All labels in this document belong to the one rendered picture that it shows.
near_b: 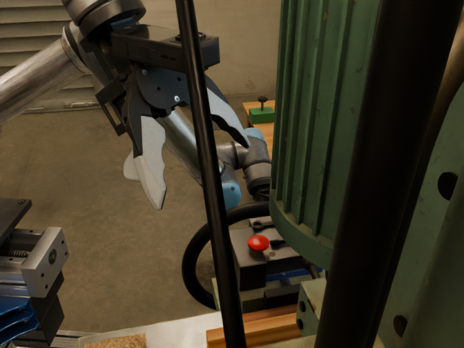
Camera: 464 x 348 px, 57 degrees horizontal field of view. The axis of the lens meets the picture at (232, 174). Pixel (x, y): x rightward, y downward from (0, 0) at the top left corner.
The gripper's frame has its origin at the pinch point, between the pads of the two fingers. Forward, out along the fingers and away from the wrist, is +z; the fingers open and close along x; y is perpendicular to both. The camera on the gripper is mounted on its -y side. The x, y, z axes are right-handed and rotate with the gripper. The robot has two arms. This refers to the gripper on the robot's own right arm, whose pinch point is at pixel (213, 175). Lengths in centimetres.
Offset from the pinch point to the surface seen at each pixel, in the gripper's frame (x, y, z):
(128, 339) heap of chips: 9.8, 21.2, 15.7
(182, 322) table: 2.4, 19.9, 19.0
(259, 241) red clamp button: -7.7, 7.6, 12.8
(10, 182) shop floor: -53, 235, -22
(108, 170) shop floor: -96, 207, -1
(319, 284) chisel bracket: -1.8, -4.7, 15.8
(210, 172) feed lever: 10.5, -12.9, -2.8
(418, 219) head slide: 12.7, -26.8, 1.8
